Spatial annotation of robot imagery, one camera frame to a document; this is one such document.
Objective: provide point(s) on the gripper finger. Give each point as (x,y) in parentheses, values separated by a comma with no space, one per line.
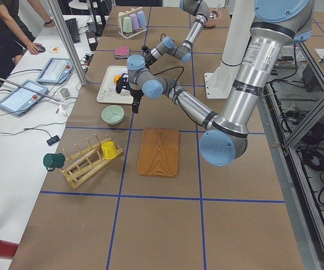
(137,108)
(134,107)

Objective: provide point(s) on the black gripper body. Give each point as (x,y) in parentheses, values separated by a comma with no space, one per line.
(136,95)
(149,58)

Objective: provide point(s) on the white round plate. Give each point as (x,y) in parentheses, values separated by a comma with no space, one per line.
(119,72)

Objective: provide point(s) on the orange fruit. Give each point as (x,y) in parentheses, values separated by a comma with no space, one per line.
(116,78)

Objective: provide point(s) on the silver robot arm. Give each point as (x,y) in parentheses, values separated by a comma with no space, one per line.
(275,25)
(182,52)

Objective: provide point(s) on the cream bear tray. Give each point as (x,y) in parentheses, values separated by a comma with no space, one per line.
(107,93)

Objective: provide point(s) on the brown wooden tray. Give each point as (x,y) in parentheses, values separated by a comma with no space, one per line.
(159,153)

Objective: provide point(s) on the grey cloth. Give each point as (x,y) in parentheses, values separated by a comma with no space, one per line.
(122,57)

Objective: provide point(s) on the green bowl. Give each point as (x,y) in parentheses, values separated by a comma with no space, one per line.
(112,114)

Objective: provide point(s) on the pink cloth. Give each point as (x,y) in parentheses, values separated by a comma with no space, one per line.
(121,51)

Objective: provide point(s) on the purple cup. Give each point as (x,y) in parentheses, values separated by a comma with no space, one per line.
(134,20)

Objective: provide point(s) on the green cup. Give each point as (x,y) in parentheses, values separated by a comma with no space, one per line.
(127,25)

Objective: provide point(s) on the blue cup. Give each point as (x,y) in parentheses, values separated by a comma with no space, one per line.
(141,19)

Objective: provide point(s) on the yellow mug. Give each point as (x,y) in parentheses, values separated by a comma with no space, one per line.
(109,150)

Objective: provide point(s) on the small metal weight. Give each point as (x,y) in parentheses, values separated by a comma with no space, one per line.
(64,92)

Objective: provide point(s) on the pink bowl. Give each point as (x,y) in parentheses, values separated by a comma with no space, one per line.
(213,19)

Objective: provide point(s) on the metal scoop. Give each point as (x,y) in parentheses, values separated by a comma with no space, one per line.
(214,12)

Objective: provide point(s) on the far teach pendant tablet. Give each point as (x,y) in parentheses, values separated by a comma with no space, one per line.
(56,71)

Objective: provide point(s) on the teach pendant tablet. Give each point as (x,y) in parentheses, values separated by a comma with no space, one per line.
(56,71)
(21,100)

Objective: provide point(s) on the black keyboard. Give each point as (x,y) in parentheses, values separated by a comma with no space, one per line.
(73,29)

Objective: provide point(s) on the small black device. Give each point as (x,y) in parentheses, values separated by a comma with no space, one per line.
(53,140)

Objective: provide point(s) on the wooden mug rack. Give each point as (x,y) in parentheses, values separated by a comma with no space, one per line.
(85,162)

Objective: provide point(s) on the dark green mug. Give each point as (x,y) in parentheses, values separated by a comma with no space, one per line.
(53,161)

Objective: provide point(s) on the computer mouse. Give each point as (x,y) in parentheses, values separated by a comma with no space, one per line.
(40,48)

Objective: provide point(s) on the near teach pendant tablet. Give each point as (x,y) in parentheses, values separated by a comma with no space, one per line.
(21,100)

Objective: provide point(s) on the long metal reacher stick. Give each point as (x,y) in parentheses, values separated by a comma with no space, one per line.
(32,90)

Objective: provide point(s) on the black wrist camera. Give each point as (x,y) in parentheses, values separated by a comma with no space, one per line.
(122,84)
(146,50)

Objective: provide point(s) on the white wire cup rack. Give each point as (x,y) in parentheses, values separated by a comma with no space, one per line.
(121,15)

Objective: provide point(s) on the aluminium frame post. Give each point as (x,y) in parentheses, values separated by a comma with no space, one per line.
(67,40)

